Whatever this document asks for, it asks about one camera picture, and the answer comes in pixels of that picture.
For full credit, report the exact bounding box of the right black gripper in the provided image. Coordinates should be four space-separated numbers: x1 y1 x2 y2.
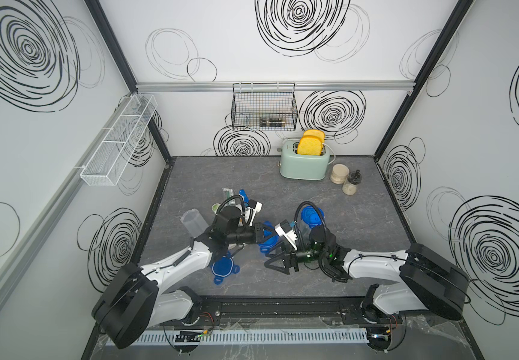
264 240 329 276

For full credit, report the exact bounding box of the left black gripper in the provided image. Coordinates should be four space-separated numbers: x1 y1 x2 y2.
226 223 276 246

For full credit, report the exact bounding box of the blue-lid clear container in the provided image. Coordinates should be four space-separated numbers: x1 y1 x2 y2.
300 205 323 228
180 208 209 239
258 220 279 256

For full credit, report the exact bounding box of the blue small toiletry tube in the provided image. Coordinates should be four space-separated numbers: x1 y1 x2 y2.
238 189 249 207

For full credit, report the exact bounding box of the green toothbrush packet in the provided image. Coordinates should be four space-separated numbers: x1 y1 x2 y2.
222 187 234 200

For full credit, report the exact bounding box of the green round toiletry tin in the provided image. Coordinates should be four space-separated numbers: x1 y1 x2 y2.
211 203 221 214

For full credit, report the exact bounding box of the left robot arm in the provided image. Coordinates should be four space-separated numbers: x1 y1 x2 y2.
91 195 268 349

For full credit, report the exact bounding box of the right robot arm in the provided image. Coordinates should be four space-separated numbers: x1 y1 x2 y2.
264 201 471 323

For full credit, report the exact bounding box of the mint green toaster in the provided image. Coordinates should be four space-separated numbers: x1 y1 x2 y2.
279 138 336 181

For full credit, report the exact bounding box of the black-cap glass bottle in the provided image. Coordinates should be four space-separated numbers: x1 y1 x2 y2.
342 169 362 196

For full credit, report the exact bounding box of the beige round jar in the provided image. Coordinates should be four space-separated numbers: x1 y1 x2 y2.
329 163 350 185

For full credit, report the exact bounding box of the front yellow toast slice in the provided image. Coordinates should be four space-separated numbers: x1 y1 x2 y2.
297 135 323 156

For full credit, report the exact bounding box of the yellow toast slice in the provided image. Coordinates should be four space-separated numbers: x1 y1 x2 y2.
303 129 326 143
297 135 323 156

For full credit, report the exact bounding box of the back yellow toast slice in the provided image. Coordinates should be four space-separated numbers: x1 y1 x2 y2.
303 129 326 143

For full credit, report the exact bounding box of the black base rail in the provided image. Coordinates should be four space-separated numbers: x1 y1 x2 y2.
101 295 458 327

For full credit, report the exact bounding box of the white slotted cable duct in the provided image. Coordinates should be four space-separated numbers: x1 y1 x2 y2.
132 328 369 347

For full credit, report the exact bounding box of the black wire wall basket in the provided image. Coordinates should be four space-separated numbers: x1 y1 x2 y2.
230 82 299 131

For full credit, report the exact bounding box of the white mesh wall shelf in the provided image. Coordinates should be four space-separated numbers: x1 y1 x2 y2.
80 94 157 187

